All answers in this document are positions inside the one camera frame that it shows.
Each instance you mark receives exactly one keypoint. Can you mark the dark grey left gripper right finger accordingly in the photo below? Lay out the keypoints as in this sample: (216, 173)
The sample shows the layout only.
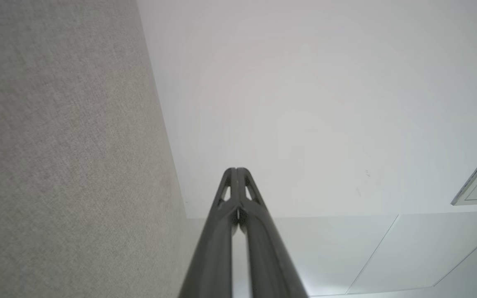
(267, 256)

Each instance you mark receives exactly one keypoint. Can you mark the grey fabric sofa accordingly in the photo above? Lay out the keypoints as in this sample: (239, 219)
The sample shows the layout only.
(64, 157)

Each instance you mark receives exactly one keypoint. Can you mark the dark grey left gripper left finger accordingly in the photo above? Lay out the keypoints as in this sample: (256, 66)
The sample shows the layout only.
(215, 252)

